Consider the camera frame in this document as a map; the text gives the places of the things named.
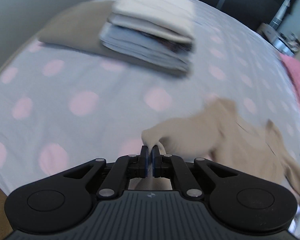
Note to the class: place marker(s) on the grey pink-dotted bed sheet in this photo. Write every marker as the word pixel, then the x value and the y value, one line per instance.
pixel 61 107

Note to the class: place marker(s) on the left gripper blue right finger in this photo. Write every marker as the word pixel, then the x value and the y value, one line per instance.
pixel 156 162

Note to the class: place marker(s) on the white bedside table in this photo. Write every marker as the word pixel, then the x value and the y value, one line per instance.
pixel 278 41

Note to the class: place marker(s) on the beige folded cloth under stack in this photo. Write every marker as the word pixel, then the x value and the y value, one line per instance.
pixel 79 27

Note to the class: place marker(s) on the stack of folded clothes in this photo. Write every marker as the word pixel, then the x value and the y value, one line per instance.
pixel 158 32

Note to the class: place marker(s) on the beige knit sweater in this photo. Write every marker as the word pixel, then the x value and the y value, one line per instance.
pixel 219 132

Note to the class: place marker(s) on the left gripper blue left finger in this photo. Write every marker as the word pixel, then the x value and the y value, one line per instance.
pixel 143 162

